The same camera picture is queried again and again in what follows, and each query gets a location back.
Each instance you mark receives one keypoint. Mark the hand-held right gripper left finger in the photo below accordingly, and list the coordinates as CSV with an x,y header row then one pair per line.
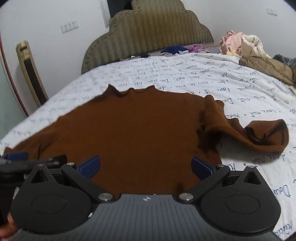
x,y
89,167

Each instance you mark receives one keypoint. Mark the person's left hand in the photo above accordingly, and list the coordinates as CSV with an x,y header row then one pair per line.
x,y
8,229

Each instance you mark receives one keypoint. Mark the dark grey cloth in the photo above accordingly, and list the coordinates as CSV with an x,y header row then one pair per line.
x,y
284,59

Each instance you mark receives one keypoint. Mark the white wall switch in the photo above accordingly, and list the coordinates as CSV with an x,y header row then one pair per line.
x,y
271,11

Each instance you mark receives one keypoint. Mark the white wall fixture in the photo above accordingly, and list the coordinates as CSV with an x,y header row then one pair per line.
x,y
105,11

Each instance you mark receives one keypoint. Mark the white wall socket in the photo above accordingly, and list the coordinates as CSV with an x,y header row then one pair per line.
x,y
74,25
65,27

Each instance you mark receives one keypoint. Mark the purple cloth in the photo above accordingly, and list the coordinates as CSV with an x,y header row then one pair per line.
x,y
195,48

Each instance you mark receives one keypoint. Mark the golden tower fan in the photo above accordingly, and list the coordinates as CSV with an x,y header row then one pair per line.
x,y
30,69

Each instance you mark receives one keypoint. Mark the red-brown door frame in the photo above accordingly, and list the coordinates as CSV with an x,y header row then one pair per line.
x,y
9,69

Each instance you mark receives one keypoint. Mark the frosted glass door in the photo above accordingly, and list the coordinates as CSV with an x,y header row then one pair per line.
x,y
8,111

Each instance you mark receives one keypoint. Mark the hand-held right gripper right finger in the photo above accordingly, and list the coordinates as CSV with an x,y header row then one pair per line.
x,y
201,168

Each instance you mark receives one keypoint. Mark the olive padded headboard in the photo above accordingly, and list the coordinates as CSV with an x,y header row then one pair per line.
x,y
143,34

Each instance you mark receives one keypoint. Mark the cream padded jacket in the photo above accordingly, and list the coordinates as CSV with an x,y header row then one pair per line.
x,y
253,44

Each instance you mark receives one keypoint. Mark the khaki jacket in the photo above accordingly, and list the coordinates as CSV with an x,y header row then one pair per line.
x,y
266,67

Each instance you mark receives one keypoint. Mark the brown knit sweater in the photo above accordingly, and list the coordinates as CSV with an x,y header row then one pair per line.
x,y
143,129

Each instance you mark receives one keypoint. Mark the blue cloth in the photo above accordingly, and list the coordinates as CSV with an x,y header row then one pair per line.
x,y
173,49

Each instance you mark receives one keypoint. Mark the white printed quilt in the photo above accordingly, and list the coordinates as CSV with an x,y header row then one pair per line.
x,y
161,74

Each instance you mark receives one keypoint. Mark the yellow cloth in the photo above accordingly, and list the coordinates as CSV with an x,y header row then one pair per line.
x,y
232,53

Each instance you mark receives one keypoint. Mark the pink clothes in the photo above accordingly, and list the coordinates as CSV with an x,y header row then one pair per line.
x,y
231,40

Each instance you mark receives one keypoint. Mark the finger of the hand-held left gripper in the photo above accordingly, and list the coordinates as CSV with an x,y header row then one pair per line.
x,y
55,160
17,155

